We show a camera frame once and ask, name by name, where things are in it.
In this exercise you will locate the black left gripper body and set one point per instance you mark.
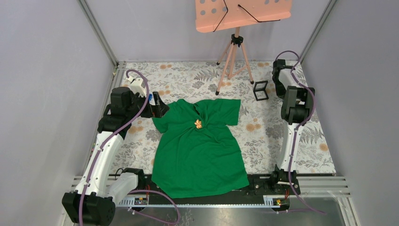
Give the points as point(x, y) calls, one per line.
point(150, 110)

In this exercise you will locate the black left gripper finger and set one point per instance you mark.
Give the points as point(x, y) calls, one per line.
point(157, 100)
point(160, 110)

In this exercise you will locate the orange brooch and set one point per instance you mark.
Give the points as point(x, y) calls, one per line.
point(198, 124)

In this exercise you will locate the green t-shirt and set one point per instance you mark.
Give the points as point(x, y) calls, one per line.
point(191, 162)

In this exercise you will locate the black display box frame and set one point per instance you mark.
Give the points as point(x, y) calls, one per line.
point(259, 90)

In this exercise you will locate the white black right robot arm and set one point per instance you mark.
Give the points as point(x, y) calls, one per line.
point(297, 106)

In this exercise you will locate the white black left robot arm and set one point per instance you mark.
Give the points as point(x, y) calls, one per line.
point(92, 201)

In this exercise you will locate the pink music stand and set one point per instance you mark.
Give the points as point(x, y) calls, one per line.
point(217, 15)

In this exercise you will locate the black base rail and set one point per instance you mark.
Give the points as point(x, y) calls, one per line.
point(264, 190)

